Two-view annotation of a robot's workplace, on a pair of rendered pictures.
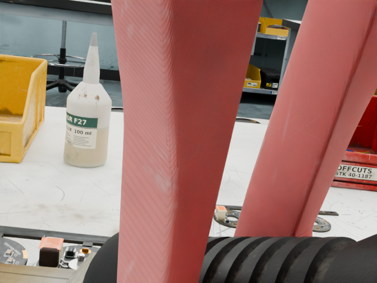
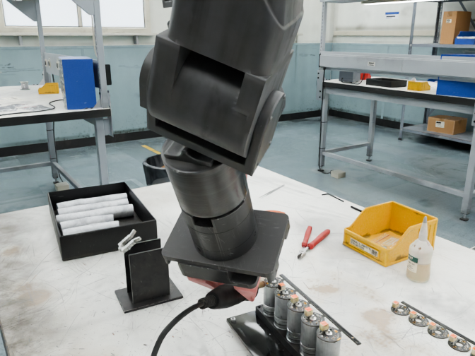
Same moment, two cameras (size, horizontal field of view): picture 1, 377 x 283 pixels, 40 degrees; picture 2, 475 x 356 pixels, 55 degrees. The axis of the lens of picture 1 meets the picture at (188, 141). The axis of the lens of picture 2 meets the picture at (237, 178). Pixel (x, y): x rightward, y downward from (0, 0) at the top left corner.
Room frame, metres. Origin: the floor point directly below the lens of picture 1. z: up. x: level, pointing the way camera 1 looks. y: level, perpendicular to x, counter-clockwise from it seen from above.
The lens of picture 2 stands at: (-0.09, -0.38, 1.10)
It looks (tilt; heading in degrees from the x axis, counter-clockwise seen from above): 18 degrees down; 68
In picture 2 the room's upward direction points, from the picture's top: straight up
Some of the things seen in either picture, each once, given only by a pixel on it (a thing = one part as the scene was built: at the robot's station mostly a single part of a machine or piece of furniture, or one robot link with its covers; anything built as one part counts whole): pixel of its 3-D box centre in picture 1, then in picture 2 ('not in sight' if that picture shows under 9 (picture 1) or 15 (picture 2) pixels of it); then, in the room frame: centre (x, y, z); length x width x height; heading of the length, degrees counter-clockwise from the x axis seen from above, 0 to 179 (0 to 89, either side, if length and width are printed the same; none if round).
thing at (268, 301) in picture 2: not in sight; (273, 299); (0.13, 0.05, 0.79); 0.02 x 0.02 x 0.05
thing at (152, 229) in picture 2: not in sight; (98, 215); (-0.04, 0.46, 0.77); 0.24 x 0.16 x 0.04; 94
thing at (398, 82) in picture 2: not in sight; (386, 82); (2.14, 2.31, 0.77); 0.24 x 0.16 x 0.04; 97
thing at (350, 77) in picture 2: not in sight; (350, 75); (2.06, 2.64, 0.80); 0.15 x 0.12 x 0.10; 32
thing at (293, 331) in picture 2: not in sight; (297, 323); (0.14, 0.00, 0.79); 0.02 x 0.02 x 0.05
